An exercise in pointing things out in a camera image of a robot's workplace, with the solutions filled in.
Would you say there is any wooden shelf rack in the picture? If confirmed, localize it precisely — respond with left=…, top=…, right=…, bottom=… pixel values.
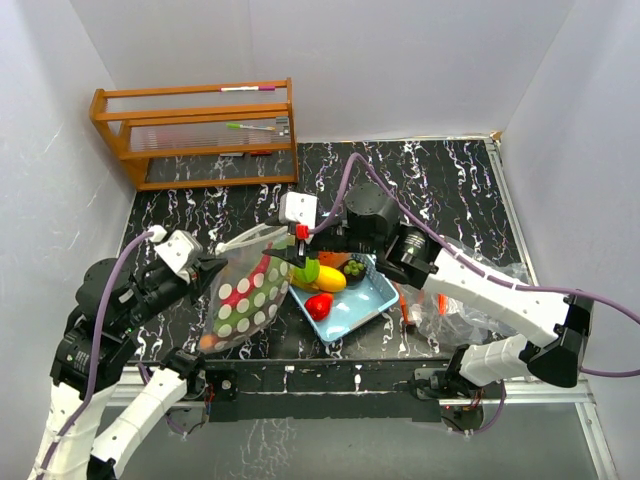
left=89, top=78, right=299, bottom=192

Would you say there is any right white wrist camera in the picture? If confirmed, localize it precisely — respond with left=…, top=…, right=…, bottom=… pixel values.
left=277, top=191, right=318, bottom=241

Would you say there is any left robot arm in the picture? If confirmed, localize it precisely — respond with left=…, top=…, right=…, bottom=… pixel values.
left=29, top=255, right=227, bottom=479

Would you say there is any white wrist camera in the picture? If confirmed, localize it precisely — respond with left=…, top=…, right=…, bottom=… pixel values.
left=148, top=225, right=203, bottom=284
left=277, top=191, right=318, bottom=241

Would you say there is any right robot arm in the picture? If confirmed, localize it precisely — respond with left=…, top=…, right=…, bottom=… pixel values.
left=266, top=183, right=593, bottom=397

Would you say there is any watermelon slice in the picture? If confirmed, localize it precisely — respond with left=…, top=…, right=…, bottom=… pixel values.
left=318, top=251, right=350, bottom=269

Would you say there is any yellow mango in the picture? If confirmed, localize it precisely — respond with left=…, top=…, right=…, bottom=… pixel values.
left=311, top=265, right=347, bottom=293

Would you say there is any light blue plastic basket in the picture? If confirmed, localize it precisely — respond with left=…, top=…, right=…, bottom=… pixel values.
left=289, top=254, right=399, bottom=344

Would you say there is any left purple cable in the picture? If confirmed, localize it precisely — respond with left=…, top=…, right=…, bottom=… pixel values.
left=29, top=229, right=211, bottom=480

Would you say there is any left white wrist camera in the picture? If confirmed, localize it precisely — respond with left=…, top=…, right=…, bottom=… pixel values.
left=148, top=225, right=203, bottom=284

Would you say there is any purple cable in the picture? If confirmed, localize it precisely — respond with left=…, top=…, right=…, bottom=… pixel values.
left=29, top=229, right=211, bottom=480
left=309, top=152, right=640, bottom=437

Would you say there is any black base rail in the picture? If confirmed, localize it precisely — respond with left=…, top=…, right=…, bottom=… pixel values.
left=149, top=357, right=506, bottom=424

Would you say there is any yellow banana bunch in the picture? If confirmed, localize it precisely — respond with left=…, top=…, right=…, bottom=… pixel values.
left=291, top=277, right=321, bottom=294

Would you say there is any green pen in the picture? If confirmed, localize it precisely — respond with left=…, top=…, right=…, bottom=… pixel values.
left=226, top=122, right=276, bottom=132

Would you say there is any dark purple mangosteen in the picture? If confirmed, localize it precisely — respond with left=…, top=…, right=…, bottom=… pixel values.
left=340, top=258, right=366, bottom=286

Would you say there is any red chili pepper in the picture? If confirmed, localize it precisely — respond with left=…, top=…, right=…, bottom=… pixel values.
left=217, top=273, right=264, bottom=304

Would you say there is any white dotted zip bag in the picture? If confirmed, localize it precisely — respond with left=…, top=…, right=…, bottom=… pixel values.
left=198, top=223, right=292, bottom=354

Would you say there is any clear bag orange zipper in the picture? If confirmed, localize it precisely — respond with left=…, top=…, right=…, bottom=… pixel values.
left=397, top=236, right=531, bottom=349

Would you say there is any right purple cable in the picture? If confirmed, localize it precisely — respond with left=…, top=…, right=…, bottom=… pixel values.
left=309, top=152, right=640, bottom=437

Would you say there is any pink white pen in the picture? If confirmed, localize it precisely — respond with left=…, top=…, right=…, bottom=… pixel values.
left=219, top=85, right=277, bottom=93

